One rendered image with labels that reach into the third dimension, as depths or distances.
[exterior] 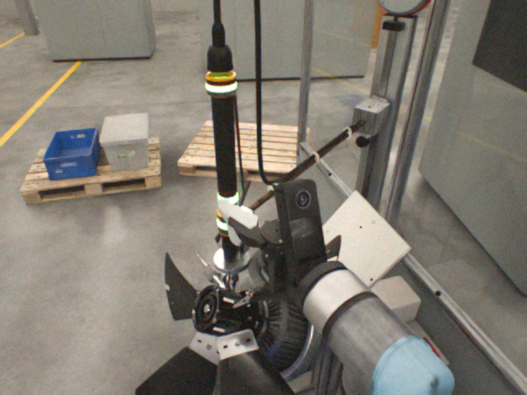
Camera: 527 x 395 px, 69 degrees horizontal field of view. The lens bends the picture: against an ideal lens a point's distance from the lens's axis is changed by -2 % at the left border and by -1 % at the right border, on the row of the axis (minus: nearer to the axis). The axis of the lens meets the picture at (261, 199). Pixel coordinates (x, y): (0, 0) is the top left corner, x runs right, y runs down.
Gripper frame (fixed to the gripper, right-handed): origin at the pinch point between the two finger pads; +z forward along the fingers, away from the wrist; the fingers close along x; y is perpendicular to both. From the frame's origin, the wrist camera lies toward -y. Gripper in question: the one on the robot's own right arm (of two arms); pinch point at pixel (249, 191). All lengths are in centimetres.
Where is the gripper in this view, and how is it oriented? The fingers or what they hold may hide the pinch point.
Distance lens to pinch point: 58.5
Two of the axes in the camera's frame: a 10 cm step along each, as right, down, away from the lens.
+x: 8.8, -2.7, 3.9
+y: 0.0, 8.2, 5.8
